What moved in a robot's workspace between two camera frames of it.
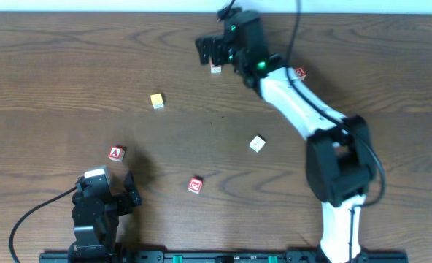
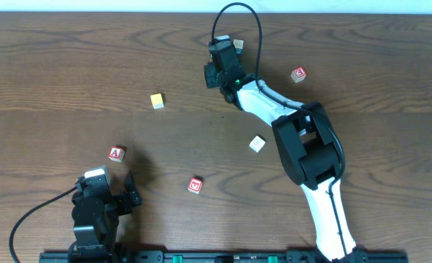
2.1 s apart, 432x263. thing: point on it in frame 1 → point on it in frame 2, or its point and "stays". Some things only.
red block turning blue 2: [300, 73] stays
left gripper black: [122, 201] stays
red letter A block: [116, 153] stays
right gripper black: [218, 47] → [211, 75]
